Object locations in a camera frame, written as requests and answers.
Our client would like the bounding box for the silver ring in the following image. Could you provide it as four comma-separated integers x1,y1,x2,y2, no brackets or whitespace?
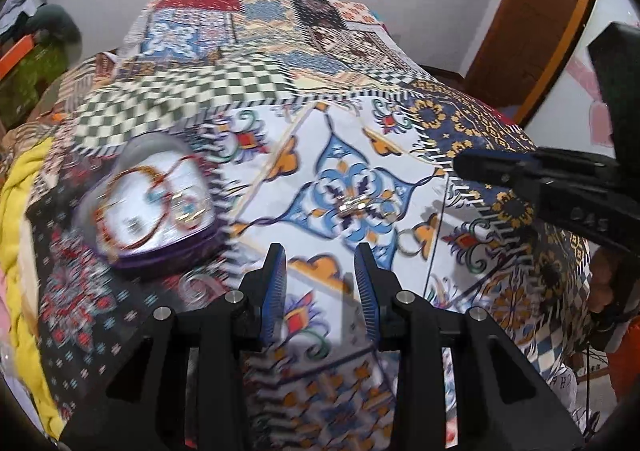
337,195,372,218

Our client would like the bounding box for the red braided cord bracelet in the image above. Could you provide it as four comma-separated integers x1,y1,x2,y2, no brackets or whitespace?
93,164,174,252

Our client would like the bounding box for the purple heart-shaped tin box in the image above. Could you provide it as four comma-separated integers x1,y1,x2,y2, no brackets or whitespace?
72,132,228,280

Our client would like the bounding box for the colourful patchwork bed cover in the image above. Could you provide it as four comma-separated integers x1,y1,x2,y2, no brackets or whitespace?
27,0,589,450

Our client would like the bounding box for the yellow blanket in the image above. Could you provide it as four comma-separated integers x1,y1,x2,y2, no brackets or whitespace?
1,137,65,439

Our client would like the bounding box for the beige striped bed sheet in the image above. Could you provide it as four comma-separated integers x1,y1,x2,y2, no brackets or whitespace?
1,50,117,174

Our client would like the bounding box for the grey round cushion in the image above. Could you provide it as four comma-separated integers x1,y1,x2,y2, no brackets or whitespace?
25,4,82,61

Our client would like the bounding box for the orange box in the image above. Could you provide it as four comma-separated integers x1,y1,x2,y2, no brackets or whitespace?
0,34,35,80

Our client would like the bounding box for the pile of white papers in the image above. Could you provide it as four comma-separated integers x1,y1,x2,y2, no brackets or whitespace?
0,0,47,34

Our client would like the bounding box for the red thin string bracelet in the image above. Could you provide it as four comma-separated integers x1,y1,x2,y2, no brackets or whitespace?
150,152,216,232

